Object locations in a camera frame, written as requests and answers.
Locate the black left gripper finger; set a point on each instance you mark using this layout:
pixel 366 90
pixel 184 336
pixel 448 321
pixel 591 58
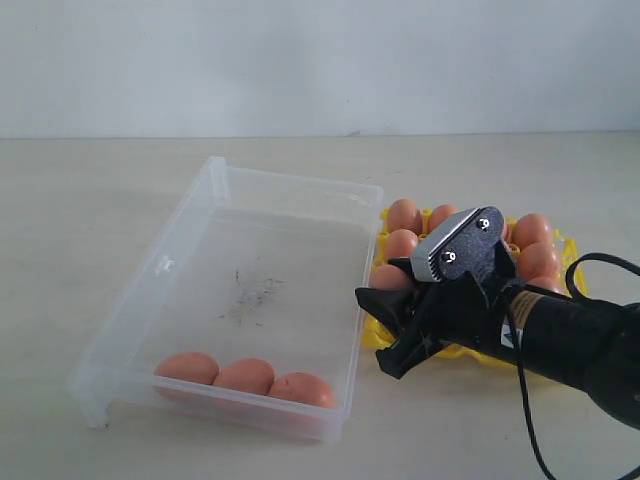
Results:
pixel 415 343

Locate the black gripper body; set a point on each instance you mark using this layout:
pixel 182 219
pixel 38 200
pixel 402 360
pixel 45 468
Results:
pixel 473 314

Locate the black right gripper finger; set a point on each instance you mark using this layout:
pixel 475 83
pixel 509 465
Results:
pixel 391 309

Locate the clear plastic bin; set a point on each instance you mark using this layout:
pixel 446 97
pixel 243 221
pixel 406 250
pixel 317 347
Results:
pixel 250 264

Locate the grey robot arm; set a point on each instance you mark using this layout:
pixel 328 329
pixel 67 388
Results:
pixel 587 344

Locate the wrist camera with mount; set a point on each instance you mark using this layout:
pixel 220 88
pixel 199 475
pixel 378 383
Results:
pixel 467 243

